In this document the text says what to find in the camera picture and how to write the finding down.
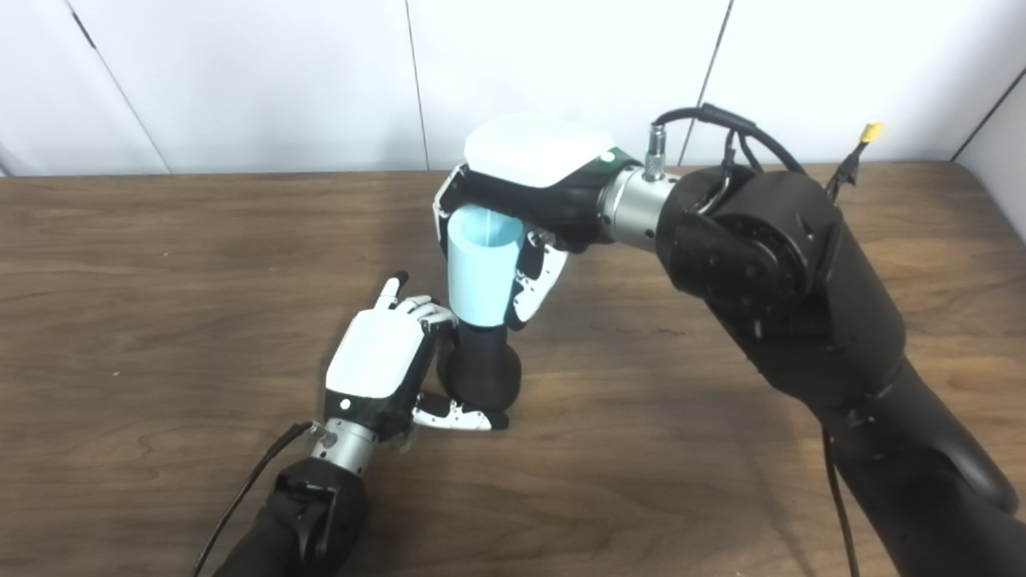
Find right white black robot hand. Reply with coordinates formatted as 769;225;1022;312
433;112;642;332

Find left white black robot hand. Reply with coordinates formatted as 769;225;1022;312
324;271;511;440

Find black flared nozzle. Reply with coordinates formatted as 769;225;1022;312
437;321;523;416

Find light-blue hose piece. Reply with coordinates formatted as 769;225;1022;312
446;204;526;329

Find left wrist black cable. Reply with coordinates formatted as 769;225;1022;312
192;421;315;577

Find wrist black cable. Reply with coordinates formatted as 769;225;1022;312
192;421;315;577
644;103;862;577

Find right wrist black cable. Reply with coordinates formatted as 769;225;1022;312
644;103;862;577

